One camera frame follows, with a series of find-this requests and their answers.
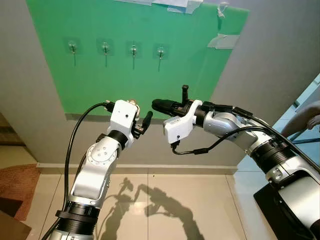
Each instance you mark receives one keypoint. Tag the keys with white tag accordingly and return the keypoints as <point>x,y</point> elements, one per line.
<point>133,103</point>

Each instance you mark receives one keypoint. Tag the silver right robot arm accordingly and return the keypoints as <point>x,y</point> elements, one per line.
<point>295,185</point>

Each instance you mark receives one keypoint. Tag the clear adhesive metal hook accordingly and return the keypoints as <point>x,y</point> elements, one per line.
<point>133,49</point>
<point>73,47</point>
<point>160,51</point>
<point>105,48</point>

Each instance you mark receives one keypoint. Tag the clear tape patch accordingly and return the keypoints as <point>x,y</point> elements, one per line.
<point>225,41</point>

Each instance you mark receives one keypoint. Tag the crumpled white tape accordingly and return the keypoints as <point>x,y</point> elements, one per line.
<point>221,10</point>

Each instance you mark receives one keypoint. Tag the person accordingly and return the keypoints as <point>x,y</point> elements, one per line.
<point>305,117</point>

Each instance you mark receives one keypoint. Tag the beige wood grain panel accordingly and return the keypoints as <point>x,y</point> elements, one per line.
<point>7,130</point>

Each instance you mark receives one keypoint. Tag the brown rug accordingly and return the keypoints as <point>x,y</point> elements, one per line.
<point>17,185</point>

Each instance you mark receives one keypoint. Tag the black box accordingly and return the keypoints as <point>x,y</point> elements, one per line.
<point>272,215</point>

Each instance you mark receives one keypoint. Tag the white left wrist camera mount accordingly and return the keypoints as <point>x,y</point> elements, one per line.
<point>122,116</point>

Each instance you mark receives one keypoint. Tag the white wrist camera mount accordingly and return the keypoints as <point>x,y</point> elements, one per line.
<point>176,131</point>
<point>122,116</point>

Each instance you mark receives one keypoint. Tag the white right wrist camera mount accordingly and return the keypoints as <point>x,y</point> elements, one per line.
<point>176,131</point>

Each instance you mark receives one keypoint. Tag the green wall board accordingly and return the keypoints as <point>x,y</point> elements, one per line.
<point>125,85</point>

